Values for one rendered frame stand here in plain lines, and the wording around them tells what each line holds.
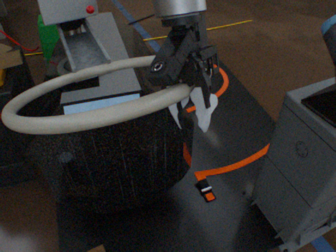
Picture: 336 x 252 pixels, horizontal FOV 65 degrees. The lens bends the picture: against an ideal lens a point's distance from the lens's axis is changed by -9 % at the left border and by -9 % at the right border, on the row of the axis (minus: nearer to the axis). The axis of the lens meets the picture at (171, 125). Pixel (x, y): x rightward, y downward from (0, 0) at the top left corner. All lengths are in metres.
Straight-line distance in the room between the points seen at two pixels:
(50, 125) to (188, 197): 1.48
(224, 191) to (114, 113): 1.54
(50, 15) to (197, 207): 1.35
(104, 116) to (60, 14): 0.79
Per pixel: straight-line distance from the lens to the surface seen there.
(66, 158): 1.36
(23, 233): 1.97
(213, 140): 2.21
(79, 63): 0.99
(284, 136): 1.45
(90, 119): 0.45
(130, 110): 0.45
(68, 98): 1.27
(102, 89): 1.27
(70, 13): 1.19
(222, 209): 1.85
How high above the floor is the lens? 1.59
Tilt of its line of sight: 43 degrees down
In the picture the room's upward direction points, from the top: straight up
